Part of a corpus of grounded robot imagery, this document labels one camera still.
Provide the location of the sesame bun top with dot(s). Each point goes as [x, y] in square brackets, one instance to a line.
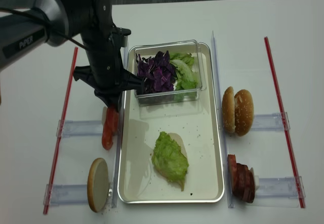
[244, 112]

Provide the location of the bun half left rack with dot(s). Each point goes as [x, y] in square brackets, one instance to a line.
[98, 184]

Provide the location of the remaining tomato slice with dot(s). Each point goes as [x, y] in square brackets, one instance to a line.
[107, 138]

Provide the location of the bun half right rack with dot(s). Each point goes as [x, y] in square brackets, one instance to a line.
[228, 110]

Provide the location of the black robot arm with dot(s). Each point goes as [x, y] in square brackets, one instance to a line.
[56, 21]

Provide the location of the clear rail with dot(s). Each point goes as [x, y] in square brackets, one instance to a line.
[65, 195]
[283, 187]
[271, 122]

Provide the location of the green lettuce in container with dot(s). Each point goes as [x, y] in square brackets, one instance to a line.
[186, 78]

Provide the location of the right red strip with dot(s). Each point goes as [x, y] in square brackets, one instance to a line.
[298, 181]

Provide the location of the bun half rack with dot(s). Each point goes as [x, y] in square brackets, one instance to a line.
[98, 184]
[228, 110]

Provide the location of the white metal tray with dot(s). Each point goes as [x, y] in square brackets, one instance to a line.
[197, 124]

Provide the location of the lower right clear rail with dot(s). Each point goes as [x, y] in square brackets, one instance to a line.
[283, 187]

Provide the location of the clear plastic salad container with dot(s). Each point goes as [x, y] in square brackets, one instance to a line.
[187, 46]

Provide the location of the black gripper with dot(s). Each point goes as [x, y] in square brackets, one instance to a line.
[105, 72]

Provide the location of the upper right clear rail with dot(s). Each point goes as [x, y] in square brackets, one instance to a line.
[271, 122]

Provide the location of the bottom bun on tray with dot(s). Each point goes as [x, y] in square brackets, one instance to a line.
[178, 139]

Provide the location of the lower left clear rail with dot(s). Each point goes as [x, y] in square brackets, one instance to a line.
[65, 195]

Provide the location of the white pusher block patties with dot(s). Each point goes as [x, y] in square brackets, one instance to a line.
[255, 178]

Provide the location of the left red strip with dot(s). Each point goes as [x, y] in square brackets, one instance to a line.
[60, 128]

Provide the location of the green lettuce leaf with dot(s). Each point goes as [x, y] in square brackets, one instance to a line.
[169, 161]

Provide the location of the red strip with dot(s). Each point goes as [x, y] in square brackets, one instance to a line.
[60, 128]
[298, 181]

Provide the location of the purple cabbage leaves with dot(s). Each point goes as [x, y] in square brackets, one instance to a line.
[158, 73]

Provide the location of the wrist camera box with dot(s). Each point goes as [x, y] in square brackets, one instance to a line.
[120, 36]

